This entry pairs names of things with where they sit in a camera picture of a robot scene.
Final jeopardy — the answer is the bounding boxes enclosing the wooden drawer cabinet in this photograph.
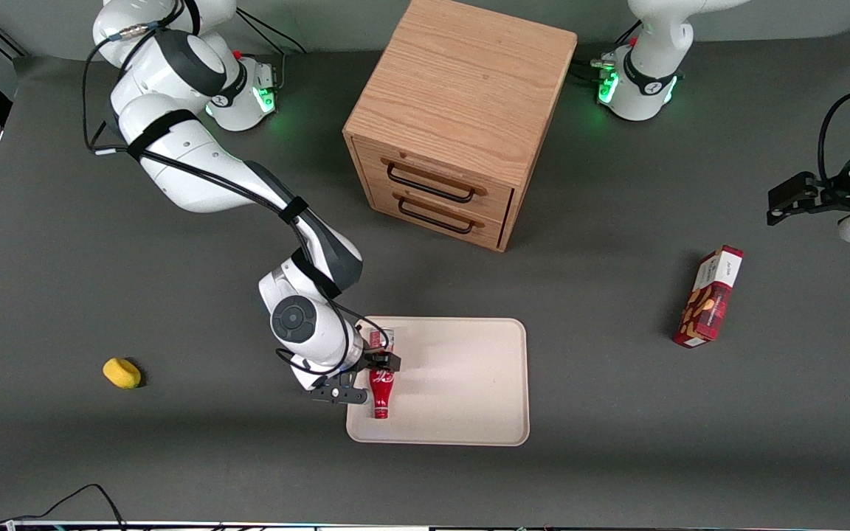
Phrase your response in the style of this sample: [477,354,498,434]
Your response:
[342,0,578,253]

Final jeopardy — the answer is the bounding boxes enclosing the red cookie box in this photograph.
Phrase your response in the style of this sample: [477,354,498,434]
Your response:
[673,246,744,349]

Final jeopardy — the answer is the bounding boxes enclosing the wooden drawer front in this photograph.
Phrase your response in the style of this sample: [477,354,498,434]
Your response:
[368,181,508,249]
[353,137,516,223]

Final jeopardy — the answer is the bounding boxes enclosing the black right arm base cable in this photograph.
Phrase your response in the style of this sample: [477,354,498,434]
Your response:
[235,9,307,55]

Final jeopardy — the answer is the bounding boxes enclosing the black left arm base cables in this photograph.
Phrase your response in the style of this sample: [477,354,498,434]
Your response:
[571,21,643,83]

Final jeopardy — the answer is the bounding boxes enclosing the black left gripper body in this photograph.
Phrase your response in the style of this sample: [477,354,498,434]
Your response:
[812,173,850,216]

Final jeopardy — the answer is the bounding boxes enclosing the red coke bottle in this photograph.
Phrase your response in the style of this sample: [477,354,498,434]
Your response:
[366,328,397,420]

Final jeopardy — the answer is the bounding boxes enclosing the black metal drawer handle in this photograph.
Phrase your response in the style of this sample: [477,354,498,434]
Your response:
[381,156,488,204]
[393,190,486,236]

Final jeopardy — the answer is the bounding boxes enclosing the black cable on table edge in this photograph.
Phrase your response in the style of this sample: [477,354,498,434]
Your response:
[0,483,128,531]

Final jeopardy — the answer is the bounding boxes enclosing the beige plastic tray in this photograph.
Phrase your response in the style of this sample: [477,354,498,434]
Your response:
[345,316,531,447]

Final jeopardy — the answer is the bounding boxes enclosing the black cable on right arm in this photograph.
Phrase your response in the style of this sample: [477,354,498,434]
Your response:
[82,0,390,378]

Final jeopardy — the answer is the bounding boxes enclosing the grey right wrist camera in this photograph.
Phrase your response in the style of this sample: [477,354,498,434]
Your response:
[290,358,341,392]

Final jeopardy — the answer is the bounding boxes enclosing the yellow sponge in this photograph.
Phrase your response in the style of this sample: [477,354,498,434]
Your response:
[103,358,142,389]

